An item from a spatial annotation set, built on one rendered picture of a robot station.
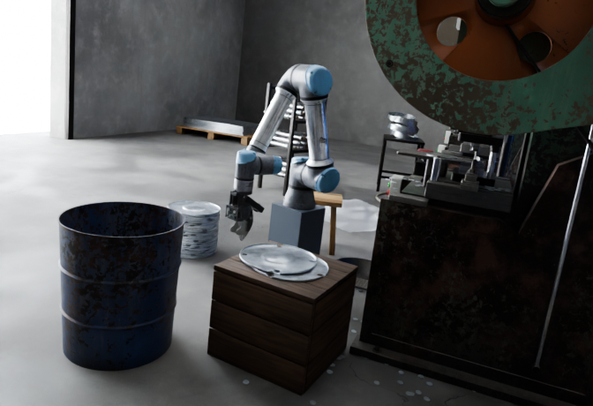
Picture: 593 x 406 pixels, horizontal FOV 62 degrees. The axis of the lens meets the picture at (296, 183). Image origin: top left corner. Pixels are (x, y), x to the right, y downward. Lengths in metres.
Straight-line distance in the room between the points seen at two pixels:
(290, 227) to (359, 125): 6.82
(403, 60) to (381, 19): 0.15
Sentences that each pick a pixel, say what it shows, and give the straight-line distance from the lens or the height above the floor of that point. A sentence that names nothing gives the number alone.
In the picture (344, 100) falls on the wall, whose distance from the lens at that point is 9.02.
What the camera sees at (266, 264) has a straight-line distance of 1.80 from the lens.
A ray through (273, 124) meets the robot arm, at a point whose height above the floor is 0.82.
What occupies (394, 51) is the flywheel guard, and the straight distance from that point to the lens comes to 1.63.
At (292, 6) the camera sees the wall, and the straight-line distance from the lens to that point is 9.49.
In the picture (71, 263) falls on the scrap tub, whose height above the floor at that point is 0.36.
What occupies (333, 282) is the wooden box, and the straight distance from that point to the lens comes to 1.74.
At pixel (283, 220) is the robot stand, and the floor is 0.39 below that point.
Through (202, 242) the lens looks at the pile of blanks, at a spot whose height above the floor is 0.09.
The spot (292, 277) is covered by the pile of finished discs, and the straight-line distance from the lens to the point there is 1.73.
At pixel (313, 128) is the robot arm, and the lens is 2.04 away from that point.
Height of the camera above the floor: 1.03
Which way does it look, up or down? 12 degrees down
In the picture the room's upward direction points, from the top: 7 degrees clockwise
